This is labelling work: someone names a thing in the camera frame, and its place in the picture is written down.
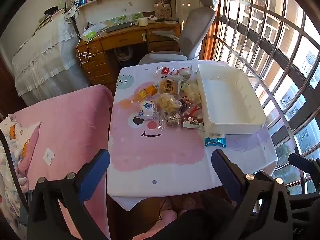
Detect clear golden snack packet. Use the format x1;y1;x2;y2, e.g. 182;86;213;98
159;76;182;95

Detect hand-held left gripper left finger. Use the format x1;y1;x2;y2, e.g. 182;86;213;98
26;149;110;240

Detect white cable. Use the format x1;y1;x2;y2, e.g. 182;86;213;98
76;31;107;65

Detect green tissue box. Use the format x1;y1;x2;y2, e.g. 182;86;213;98
82;29;98;42

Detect grey white snack packet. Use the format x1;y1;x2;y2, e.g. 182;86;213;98
175;66;193;80

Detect metal window grille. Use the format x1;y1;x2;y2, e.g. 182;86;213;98
207;0;320;195

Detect grey office chair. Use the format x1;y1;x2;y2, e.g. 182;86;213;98
138;0;218;65

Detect white card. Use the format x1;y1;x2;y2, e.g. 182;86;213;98
43;148;55;166

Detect floral cloth bag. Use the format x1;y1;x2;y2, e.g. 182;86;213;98
64;5;80;24

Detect white brown snack packet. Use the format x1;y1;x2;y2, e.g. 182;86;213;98
182;117;204;131

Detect person's dark trousers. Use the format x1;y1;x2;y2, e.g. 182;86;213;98
150;196;238;240

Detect wooden desk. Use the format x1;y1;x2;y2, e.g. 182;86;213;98
76;21;182;85

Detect beige patterned box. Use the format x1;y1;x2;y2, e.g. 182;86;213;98
154;4;172;19

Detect white blueberry print packet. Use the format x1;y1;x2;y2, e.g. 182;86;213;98
138;100;159;117

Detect clear popcorn packet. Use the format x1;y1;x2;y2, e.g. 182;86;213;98
157;93;182;112

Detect red white cookie packet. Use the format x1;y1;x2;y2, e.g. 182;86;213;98
184;104;202;119

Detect black keyboard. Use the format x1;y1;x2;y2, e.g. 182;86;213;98
105;22;133;33

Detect pale rice cracker packet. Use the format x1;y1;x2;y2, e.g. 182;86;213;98
184;81;202;104

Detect clear walnut date packet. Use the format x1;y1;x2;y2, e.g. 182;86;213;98
161;110;183;129

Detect lace covered cabinet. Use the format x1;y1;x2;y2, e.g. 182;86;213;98
11;11;90;105

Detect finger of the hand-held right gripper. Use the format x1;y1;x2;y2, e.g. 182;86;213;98
288;153;320;193

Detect blue snack packet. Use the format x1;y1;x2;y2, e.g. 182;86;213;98
205;134;227;148

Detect clear plastic bag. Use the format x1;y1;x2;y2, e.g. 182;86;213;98
84;23;108;34

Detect white plastic bin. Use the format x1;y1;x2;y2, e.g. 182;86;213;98
197;63;267;134

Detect red snack packet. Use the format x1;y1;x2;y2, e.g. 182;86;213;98
156;66;177;75

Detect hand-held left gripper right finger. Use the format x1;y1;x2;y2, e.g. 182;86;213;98
211;149;293;240

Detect printed pillow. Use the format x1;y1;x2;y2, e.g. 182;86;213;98
0;114;42;240

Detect black cable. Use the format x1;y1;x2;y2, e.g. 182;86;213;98
0;130;28;213

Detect pink printed tablecloth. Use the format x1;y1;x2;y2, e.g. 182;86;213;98
106;61;278;212

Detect pink blanket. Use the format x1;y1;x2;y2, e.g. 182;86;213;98
12;84;115;240

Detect plastic trash bag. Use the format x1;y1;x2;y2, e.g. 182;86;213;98
114;47;134;62

